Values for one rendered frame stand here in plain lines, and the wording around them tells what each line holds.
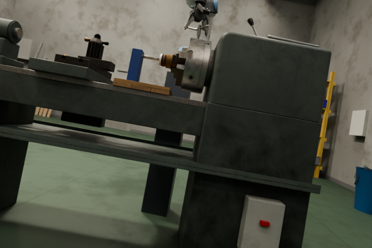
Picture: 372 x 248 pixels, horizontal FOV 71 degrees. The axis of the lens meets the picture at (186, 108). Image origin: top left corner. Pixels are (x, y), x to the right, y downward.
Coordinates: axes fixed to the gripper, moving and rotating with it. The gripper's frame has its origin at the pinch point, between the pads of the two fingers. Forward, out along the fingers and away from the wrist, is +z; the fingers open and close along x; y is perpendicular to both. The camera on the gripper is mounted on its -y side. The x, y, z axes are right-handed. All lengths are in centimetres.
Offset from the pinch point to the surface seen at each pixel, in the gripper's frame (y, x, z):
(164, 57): 0.6, 17.0, 18.7
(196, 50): -16.4, 6.0, 13.0
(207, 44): -14.9, -1.1, 7.5
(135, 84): -9, 34, 37
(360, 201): 42, -293, 134
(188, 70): -16.2, 8.4, 24.1
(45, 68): 6, 76, 37
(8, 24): 38, 100, 16
